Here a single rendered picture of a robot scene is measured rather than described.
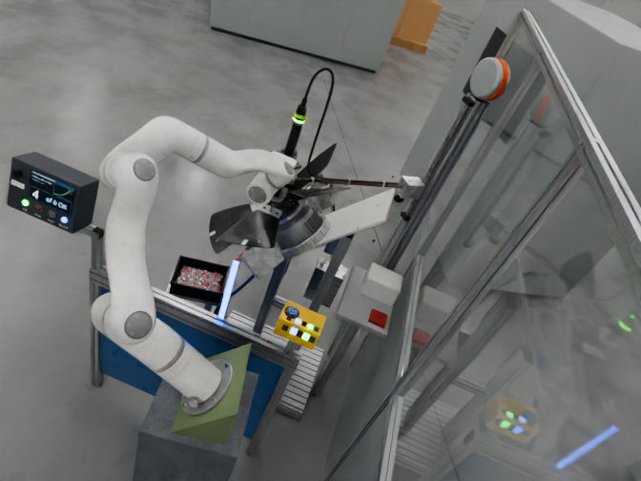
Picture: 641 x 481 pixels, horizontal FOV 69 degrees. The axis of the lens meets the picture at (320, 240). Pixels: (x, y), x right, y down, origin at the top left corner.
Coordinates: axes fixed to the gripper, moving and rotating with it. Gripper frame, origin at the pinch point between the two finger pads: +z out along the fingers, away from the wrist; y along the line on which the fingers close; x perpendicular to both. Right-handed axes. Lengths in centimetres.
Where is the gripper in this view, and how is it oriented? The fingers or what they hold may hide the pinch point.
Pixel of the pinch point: (288, 153)
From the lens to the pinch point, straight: 176.2
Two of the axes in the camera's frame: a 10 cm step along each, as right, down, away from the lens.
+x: 3.0, -7.2, -6.2
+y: 9.2, 4.0, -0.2
